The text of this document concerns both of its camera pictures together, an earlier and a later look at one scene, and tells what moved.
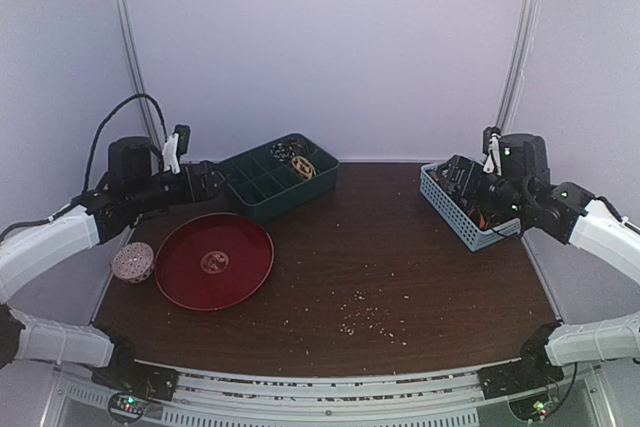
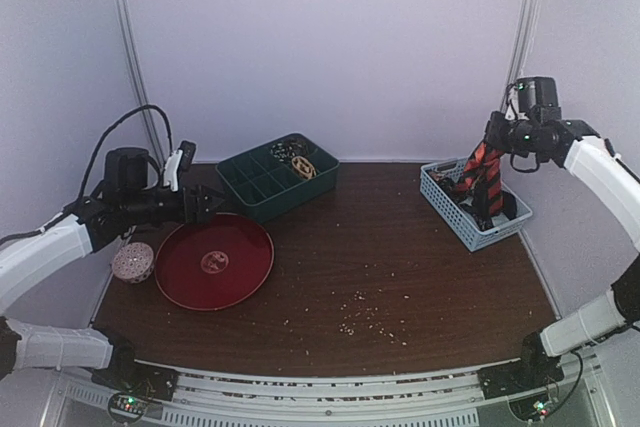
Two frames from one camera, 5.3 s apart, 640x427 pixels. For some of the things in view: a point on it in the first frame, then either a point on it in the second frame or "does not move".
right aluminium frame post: (523, 39) does not move
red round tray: (214, 261) does not move
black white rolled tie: (287, 149) does not move
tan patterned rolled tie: (304, 167) does not move
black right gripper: (473, 185) → (484, 192)
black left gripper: (207, 191) → (197, 213)
